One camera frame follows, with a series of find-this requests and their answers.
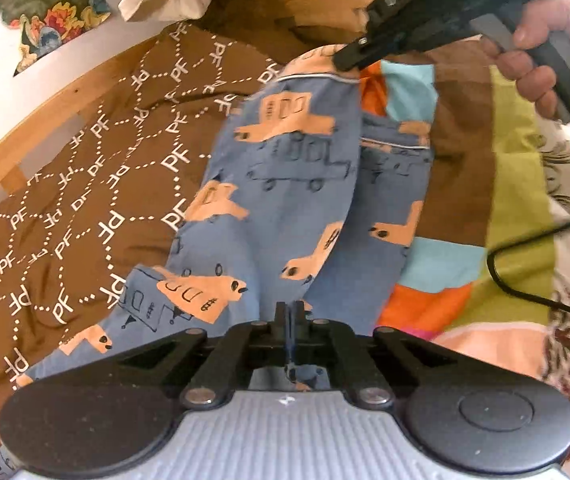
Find black cable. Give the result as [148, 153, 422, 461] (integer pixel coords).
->
[486, 209, 570, 333]

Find colourful patchwork blanket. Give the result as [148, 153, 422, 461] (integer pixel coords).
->
[359, 57, 570, 353]

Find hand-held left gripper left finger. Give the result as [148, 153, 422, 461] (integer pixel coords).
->
[107, 302, 290, 409]

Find person's right hand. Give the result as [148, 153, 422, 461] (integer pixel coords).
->
[481, 0, 570, 122]

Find brown patterned blanket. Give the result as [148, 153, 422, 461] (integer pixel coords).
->
[0, 21, 293, 480]

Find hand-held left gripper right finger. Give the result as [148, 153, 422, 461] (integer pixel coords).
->
[290, 302, 446, 409]

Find blue printed pants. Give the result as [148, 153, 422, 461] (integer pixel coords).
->
[0, 44, 438, 480]

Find wooden bed frame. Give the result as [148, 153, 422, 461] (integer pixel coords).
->
[0, 0, 372, 213]

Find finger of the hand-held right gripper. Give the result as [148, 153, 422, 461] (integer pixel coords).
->
[333, 34, 384, 73]

